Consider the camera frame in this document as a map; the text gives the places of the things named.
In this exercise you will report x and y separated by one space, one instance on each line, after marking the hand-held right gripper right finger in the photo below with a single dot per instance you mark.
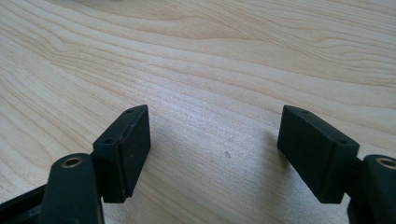
317 149

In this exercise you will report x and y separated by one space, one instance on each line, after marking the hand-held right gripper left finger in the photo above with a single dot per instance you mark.
124 155

